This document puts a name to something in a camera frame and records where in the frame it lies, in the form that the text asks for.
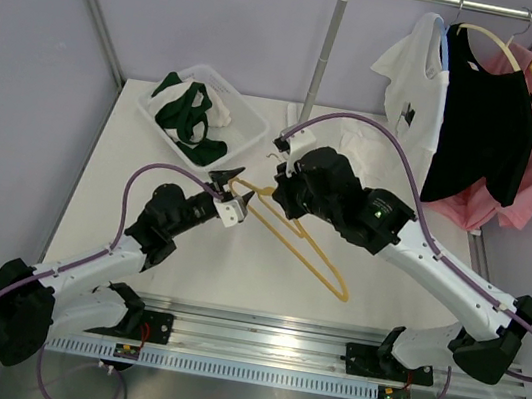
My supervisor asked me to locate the yellow hanger with metal hook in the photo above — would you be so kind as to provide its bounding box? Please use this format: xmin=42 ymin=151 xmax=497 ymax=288
xmin=229 ymin=149 xmax=350 ymax=305

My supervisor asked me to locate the green and white t shirt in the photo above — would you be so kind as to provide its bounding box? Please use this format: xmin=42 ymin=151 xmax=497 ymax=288
xmin=147 ymin=71 xmax=232 ymax=166

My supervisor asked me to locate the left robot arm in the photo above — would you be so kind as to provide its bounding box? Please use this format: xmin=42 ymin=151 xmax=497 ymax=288
xmin=0 ymin=164 xmax=253 ymax=366

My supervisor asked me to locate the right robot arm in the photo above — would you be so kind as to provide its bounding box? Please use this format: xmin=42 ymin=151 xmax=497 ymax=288
xmin=273 ymin=147 xmax=525 ymax=385

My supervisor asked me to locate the white hanging t shirt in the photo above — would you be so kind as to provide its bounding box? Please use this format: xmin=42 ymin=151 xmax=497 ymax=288
xmin=371 ymin=12 xmax=450 ymax=156

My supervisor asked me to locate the black hanging t shirt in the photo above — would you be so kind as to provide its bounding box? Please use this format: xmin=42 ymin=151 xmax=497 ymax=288
xmin=420 ymin=23 xmax=532 ymax=207

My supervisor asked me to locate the blue hanger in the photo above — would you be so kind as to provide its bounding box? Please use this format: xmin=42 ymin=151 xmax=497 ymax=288
xmin=437 ymin=17 xmax=450 ymax=71

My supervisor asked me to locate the cream hanger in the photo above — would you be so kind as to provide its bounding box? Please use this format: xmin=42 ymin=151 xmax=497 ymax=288
xmin=456 ymin=0 xmax=521 ymax=72

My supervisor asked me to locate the pink hanging t shirt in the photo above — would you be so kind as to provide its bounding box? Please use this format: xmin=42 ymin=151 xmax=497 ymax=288
xmin=427 ymin=42 xmax=532 ymax=231

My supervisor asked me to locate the white plastic perforated basket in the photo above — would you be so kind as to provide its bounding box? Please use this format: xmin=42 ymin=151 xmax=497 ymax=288
xmin=136 ymin=64 xmax=270 ymax=172

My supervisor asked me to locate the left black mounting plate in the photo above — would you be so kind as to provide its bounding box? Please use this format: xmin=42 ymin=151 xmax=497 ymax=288
xmin=87 ymin=310 xmax=175 ymax=346

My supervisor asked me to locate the black mounting plate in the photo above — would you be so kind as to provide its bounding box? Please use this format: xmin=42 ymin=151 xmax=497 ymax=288
xmin=87 ymin=310 xmax=175 ymax=346
xmin=343 ymin=342 xmax=434 ymax=387

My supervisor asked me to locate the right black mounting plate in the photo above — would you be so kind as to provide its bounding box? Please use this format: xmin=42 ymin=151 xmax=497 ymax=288
xmin=343 ymin=342 xmax=434 ymax=387

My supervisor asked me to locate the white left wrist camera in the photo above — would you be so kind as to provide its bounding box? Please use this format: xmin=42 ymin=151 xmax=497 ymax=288
xmin=214 ymin=196 xmax=248 ymax=228

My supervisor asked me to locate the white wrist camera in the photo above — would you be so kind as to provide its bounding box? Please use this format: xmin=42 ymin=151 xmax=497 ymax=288
xmin=214 ymin=196 xmax=248 ymax=228
xmin=273 ymin=130 xmax=317 ymax=177

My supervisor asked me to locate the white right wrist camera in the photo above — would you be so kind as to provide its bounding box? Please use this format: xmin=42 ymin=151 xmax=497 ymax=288
xmin=273 ymin=130 xmax=317 ymax=177

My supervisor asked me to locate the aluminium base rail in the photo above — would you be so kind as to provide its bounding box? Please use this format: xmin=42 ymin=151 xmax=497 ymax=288
xmin=42 ymin=276 xmax=532 ymax=399

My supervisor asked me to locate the white slotted cable duct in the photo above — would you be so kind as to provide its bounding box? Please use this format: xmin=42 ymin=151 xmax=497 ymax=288
xmin=46 ymin=336 xmax=379 ymax=399

